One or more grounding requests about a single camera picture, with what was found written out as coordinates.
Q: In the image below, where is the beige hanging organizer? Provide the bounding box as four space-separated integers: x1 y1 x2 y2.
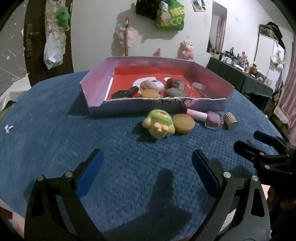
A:
44 0 66 54

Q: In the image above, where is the white pink earbud case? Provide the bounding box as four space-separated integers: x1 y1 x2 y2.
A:
140 79 165 92

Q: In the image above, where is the small pink wall hook toy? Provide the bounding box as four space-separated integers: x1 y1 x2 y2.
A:
153 48 161 57

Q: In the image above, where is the blue textured table cloth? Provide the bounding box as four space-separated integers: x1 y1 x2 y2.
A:
1 72 278 240

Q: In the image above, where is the pink plush on wall left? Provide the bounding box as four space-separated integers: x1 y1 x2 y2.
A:
115 26 137 48

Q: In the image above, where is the tan round puff back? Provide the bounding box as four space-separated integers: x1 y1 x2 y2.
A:
173 113 195 135

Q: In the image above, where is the green tote bag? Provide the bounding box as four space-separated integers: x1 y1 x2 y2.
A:
156 0 185 31

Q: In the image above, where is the black backpack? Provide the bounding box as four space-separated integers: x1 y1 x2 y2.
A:
135 0 160 20

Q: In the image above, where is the dark wooden door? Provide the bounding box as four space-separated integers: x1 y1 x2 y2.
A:
23 0 74 87

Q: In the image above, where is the clear glass cup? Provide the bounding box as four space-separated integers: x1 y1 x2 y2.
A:
192 82 215 99

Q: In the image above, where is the glitter jar with brown lid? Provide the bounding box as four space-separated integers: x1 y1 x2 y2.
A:
166 78 186 91

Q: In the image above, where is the purple cardboard tray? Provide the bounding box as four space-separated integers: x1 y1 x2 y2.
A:
80 56 234 116

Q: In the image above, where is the white cabinet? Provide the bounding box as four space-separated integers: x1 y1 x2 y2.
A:
254 34 285 84

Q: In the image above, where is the purple nail polish bottle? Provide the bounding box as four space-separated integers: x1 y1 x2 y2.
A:
186 109 224 130

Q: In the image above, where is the pink plush on wall right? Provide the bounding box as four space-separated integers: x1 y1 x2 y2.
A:
182 40 194 60

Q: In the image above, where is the green plush on door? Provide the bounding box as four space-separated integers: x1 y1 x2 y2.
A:
57 6 70 31

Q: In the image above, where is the dark green side table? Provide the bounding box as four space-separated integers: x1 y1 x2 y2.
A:
206 57 273 98

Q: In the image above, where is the small white clip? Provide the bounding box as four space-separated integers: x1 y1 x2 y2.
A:
4 125 14 134

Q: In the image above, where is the green yellow toy figure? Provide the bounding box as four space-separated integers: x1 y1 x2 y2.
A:
142 109 175 138

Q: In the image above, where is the tan round puff front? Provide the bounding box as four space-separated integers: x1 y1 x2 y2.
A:
141 89 159 98

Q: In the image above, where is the tan round puff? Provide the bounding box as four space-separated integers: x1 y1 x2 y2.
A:
173 113 195 135
141 89 159 98

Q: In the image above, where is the pink plush on wall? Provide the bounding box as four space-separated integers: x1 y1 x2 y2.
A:
115 26 137 48
182 40 194 60

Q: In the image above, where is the silver studded cap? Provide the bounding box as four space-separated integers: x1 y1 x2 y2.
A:
223 112 238 131

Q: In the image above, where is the pink curtain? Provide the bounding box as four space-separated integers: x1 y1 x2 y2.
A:
276 34 295 134

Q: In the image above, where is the orange handled stick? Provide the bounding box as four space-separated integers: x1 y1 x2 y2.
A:
125 16 129 56

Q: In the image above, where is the white plastic bag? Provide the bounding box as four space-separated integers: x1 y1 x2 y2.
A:
44 34 63 70

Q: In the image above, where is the photo poster on wall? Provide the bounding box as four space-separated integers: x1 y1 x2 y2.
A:
191 0 206 12

